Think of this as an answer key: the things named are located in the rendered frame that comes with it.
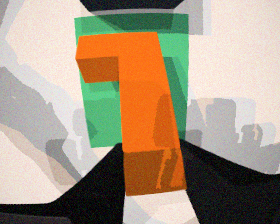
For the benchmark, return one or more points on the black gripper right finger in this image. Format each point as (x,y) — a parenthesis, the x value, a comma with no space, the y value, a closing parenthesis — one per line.
(223,192)

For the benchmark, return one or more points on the orange l-shaped part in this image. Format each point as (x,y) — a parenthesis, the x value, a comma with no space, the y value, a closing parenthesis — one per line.
(152,154)

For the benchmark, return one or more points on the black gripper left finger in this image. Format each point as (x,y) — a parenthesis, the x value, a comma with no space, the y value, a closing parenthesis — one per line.
(97,199)

